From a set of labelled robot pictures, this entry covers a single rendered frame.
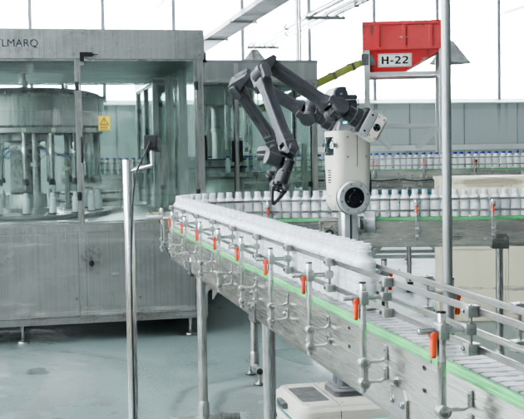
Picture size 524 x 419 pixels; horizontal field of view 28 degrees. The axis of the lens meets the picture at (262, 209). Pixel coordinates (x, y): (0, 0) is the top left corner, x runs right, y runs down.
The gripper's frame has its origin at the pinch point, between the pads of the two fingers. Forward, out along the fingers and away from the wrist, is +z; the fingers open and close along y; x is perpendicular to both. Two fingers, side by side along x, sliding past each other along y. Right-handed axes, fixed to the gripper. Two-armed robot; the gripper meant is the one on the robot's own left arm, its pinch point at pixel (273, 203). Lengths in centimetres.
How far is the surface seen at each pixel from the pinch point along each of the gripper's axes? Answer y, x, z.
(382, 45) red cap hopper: -646, 200, -234
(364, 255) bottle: 180, -14, 14
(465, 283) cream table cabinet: -368, 257, -12
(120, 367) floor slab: -263, -2, 124
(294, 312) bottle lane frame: 130, -12, 35
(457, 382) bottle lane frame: 251, -12, 32
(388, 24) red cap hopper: -641, 197, -256
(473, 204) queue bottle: -158, 152, -49
